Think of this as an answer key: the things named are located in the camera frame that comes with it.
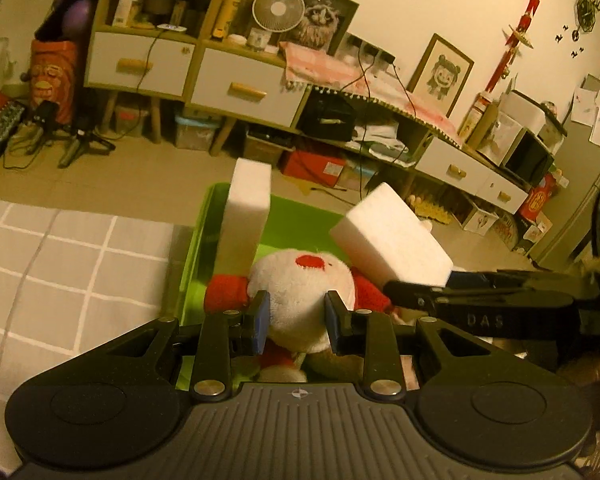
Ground white drawer with wooden handle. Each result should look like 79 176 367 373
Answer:
86 32 196 97
190 49 305 129
415 137 494 194
477 172 530 215

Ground black wall clock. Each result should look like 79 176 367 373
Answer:
574 0 600 32

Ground black bag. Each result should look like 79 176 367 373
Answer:
297 91 359 142

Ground white printed box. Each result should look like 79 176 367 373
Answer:
452 195 501 236

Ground long wooden console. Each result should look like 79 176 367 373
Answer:
295 85 531 217

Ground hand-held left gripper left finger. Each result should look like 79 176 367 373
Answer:
97 290 272 402

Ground clear plastic storage box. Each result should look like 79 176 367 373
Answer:
115 107 151 139

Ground white appliance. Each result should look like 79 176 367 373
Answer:
492 90 569 152

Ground red hanging decoration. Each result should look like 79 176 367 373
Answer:
485 0 554 94

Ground black tripod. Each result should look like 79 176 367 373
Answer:
57 127 117 169

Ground santa plush toy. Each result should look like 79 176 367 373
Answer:
204 247 394 384

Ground yellow bottle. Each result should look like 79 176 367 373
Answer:
212 0 241 41

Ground yellow duck figurines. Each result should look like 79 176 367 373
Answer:
407 195 454 224

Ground purple exercise ball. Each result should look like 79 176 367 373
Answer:
62 0 94 42

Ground white foam block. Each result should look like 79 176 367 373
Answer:
214 157 273 281
329 181 455 289

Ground grey refrigerator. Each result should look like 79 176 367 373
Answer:
530 74 600 273

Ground white carton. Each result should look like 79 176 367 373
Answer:
112 0 141 29

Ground black microwave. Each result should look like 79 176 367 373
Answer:
500 132 556 186

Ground clear storage box blue lid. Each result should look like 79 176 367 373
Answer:
174 115 221 151

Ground red gift box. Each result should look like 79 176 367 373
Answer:
520 175 556 221

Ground orange paper bag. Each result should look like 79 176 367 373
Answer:
30 40 79 127

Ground framed raccoon picture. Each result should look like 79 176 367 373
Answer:
290 0 360 56

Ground framed cartoon picture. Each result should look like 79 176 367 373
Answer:
407 34 475 119

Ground pink cloth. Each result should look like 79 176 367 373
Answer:
279 42 461 137

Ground wooden shelf cabinet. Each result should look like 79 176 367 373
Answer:
82 0 312 159

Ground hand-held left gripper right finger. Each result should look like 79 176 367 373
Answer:
324 290 501 398

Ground small white desk fan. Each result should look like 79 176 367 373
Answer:
247 0 306 52

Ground grey checkered blanket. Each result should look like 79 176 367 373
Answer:
0 200 202 461

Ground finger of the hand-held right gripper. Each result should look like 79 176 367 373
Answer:
449 268 583 293
382 279 451 313

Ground green plastic bin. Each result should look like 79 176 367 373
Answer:
172 181 353 393

